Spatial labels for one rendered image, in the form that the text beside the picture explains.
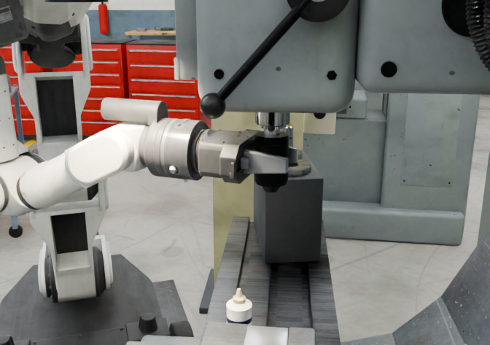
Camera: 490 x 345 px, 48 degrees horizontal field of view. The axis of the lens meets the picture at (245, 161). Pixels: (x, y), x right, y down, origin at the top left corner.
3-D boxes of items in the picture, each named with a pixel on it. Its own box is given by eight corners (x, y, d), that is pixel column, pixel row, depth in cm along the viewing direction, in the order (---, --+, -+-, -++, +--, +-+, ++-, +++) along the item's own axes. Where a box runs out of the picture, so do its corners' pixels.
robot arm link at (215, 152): (235, 134, 72) (152, 127, 75) (235, 204, 74) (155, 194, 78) (264, 115, 83) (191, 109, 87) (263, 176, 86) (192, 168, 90)
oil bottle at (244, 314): (225, 357, 87) (224, 294, 84) (227, 341, 91) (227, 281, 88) (251, 358, 87) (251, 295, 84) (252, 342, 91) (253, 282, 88)
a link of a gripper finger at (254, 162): (287, 176, 75) (244, 171, 77) (288, 153, 74) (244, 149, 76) (284, 179, 74) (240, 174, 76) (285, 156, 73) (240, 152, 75)
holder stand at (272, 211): (264, 264, 117) (265, 173, 112) (253, 223, 138) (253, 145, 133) (320, 261, 118) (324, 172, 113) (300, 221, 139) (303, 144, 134)
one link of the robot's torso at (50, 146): (33, 198, 146) (13, 15, 137) (101, 191, 151) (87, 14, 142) (28, 214, 132) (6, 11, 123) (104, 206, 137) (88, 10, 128)
